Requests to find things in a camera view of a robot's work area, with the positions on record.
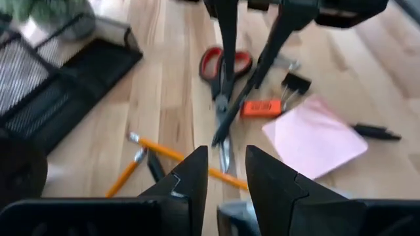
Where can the black binder clip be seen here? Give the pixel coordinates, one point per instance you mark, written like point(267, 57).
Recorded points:
point(296, 83)

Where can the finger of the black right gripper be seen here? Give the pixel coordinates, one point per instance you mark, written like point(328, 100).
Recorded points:
point(285, 26)
point(228, 39)

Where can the green artificial potted plant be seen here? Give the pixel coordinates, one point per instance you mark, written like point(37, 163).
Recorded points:
point(49, 8)

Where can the black desk lamp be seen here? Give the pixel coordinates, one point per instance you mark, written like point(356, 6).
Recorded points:
point(19, 170)

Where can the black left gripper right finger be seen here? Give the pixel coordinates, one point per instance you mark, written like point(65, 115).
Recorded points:
point(279, 203)

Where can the black mesh desk organizer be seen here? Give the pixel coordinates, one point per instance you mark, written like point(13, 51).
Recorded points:
point(98, 65)

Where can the thin black pen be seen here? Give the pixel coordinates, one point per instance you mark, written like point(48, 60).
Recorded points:
point(155, 167)

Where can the long black pen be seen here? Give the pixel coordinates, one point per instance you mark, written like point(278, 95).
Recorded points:
point(229, 118)

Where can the pink sticky note pad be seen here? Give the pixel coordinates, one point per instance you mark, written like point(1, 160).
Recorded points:
point(311, 141)

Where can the yellow pencil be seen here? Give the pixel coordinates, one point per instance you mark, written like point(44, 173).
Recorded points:
point(126, 173)
point(164, 150)

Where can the orange eraser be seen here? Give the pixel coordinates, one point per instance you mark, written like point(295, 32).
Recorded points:
point(260, 109)

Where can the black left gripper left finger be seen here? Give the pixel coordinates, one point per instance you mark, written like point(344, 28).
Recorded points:
point(187, 203)

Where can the short black marker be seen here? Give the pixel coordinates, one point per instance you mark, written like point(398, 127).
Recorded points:
point(374, 131)

